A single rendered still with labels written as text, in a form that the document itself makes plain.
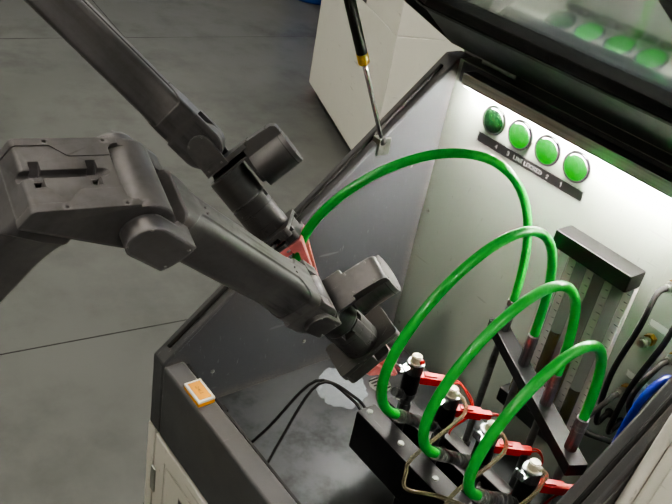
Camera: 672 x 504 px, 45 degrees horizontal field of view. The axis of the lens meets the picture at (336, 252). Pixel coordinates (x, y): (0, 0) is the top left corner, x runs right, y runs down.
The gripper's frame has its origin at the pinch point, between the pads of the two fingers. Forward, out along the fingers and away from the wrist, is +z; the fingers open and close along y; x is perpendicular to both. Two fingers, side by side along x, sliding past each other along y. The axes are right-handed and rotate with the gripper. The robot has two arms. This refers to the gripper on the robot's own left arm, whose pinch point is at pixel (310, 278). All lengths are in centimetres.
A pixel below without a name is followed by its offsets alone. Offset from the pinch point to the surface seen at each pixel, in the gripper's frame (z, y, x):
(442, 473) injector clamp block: 35.1, -5.5, 1.7
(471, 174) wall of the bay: 9.3, 31.3, -26.6
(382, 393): 14.0, -16.7, -2.3
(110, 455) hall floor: 33, 96, 109
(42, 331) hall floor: -4, 144, 127
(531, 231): 10.2, -8.0, -29.6
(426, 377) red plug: 23.7, 1.3, -4.0
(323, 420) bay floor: 28.3, 20.1, 20.7
